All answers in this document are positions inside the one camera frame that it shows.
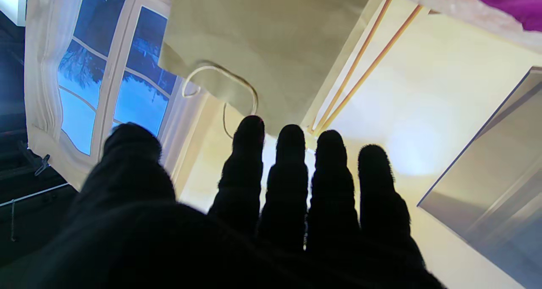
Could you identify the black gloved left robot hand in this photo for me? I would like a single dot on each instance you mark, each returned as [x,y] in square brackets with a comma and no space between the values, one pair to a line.
[169,246]

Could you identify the kraft paper bag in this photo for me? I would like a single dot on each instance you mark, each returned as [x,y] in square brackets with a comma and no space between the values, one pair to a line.
[271,39]

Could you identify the purple shorts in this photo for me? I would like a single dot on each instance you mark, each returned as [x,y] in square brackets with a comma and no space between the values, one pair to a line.
[508,1]

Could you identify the white framed window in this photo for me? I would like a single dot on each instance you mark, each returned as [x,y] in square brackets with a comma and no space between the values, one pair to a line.
[139,103]

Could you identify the black backdrop clip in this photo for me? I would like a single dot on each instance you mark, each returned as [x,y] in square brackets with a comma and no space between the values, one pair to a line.
[42,165]

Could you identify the sheer white curtain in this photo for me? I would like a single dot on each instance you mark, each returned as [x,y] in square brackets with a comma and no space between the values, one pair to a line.
[42,69]

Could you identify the tripod floor lamp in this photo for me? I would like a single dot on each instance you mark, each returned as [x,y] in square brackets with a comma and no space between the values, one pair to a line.
[360,62]

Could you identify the flat screen television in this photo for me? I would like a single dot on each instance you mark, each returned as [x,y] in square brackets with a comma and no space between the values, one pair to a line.
[499,187]

